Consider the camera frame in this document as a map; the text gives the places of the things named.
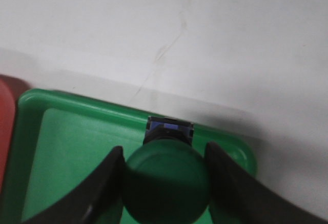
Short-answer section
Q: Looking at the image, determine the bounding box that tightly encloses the green mushroom push button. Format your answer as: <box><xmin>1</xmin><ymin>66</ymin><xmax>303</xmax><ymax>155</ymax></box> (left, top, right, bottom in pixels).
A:
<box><xmin>122</xmin><ymin>116</ymin><xmax>210</xmax><ymax>223</ymax></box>

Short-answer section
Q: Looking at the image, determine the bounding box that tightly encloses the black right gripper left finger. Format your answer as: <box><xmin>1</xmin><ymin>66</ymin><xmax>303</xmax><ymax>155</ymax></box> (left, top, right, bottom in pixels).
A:
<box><xmin>24</xmin><ymin>146</ymin><xmax>125</xmax><ymax>223</ymax></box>

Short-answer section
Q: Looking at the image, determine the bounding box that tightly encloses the green plastic tray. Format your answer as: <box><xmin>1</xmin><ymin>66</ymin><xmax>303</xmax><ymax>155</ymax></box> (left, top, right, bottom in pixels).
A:
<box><xmin>3</xmin><ymin>88</ymin><xmax>257</xmax><ymax>224</ymax></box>

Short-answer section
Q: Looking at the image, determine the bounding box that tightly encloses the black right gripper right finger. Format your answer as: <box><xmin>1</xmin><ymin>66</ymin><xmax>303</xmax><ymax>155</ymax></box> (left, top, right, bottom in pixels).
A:
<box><xmin>204</xmin><ymin>141</ymin><xmax>327</xmax><ymax>223</ymax></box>

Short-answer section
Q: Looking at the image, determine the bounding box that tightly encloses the red plastic tray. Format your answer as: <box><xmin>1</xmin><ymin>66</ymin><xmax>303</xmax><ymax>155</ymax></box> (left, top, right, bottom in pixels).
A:
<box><xmin>1</xmin><ymin>76</ymin><xmax>16</xmax><ymax>192</ymax></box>

